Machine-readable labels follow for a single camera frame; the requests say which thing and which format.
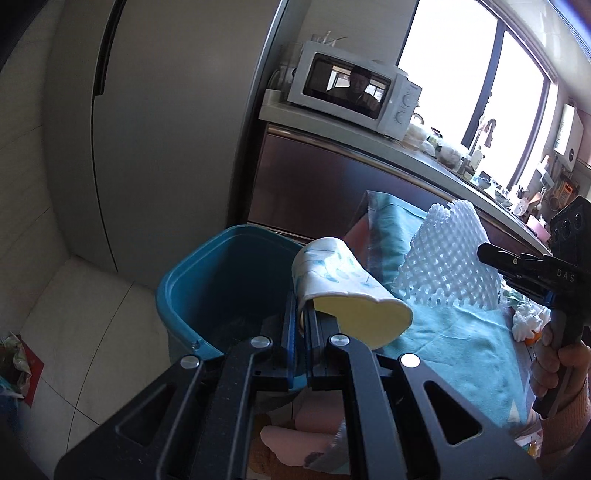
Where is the crumpled white tissue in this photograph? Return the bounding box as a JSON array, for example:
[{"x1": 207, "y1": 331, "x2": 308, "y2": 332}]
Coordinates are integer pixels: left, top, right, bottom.
[{"x1": 508, "y1": 302, "x2": 551, "y2": 343}]

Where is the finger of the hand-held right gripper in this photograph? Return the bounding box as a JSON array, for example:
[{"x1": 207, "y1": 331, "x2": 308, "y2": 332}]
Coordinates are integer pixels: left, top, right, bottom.
[{"x1": 477, "y1": 243, "x2": 550, "y2": 289}]

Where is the red paper sheet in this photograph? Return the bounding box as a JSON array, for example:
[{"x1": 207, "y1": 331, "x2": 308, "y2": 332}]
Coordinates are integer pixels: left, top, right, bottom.
[{"x1": 21, "y1": 350, "x2": 48, "y2": 408}]

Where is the white microwave oven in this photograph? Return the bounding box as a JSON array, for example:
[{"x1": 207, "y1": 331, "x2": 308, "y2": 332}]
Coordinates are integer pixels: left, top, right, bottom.
[{"x1": 286, "y1": 41, "x2": 424, "y2": 139}]

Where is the blue plastic trash bin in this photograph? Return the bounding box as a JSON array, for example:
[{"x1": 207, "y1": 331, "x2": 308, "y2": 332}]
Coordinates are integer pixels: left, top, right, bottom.
[{"x1": 156, "y1": 224, "x2": 315, "y2": 412}]

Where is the teal and grey tablecloth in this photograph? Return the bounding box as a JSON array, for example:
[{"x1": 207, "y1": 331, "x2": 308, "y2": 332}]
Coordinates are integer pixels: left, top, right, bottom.
[{"x1": 358, "y1": 190, "x2": 533, "y2": 429}]

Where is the grey refrigerator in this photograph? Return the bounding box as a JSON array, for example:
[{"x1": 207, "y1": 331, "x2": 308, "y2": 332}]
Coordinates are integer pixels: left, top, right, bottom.
[{"x1": 44, "y1": 0, "x2": 291, "y2": 292}]

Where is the pink cushion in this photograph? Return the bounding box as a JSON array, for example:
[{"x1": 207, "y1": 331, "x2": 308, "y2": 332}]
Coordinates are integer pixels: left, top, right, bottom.
[{"x1": 260, "y1": 406, "x2": 348, "y2": 472}]

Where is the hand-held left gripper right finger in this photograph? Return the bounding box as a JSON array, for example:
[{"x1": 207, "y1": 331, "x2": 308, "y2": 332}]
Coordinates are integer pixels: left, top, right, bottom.
[{"x1": 304, "y1": 308, "x2": 542, "y2": 480}]

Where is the plastic bag on floor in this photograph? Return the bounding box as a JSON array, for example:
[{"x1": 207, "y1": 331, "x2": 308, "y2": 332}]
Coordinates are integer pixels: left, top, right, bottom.
[{"x1": 0, "y1": 333, "x2": 33, "y2": 400}]

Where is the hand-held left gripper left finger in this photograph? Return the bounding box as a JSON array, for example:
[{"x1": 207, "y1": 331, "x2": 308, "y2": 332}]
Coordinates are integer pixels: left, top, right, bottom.
[{"x1": 54, "y1": 292, "x2": 304, "y2": 480}]

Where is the person's right hand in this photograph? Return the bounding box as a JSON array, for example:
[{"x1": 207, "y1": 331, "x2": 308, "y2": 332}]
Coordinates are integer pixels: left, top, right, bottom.
[{"x1": 529, "y1": 318, "x2": 591, "y2": 412}]

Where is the kitchen window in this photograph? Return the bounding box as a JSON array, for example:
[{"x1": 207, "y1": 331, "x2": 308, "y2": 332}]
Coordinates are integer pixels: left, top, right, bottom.
[{"x1": 396, "y1": 0, "x2": 560, "y2": 191}]

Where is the pink bowl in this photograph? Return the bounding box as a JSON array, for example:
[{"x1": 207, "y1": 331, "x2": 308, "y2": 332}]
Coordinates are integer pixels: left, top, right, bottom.
[{"x1": 526, "y1": 215, "x2": 553, "y2": 241}]

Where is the white foam fruit net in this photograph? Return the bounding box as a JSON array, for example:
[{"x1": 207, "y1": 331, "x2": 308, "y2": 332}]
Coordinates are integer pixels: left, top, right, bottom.
[{"x1": 392, "y1": 199, "x2": 504, "y2": 311}]

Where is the person's right forearm pink sleeve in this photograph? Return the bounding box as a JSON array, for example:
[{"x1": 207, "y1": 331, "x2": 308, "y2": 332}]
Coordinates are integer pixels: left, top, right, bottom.
[{"x1": 538, "y1": 375, "x2": 591, "y2": 477}]

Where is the kitchen counter with dark cabinets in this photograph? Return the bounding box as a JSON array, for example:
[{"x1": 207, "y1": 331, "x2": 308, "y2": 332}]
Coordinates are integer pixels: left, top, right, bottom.
[{"x1": 247, "y1": 89, "x2": 555, "y2": 259}]

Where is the crushed white paper cup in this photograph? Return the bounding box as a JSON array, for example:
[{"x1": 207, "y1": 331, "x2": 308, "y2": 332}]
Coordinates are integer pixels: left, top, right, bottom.
[{"x1": 291, "y1": 237, "x2": 413, "y2": 350}]

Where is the white wall water heater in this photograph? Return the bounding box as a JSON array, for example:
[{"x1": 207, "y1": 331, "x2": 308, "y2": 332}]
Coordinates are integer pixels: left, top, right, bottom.
[{"x1": 553, "y1": 103, "x2": 584, "y2": 169}]

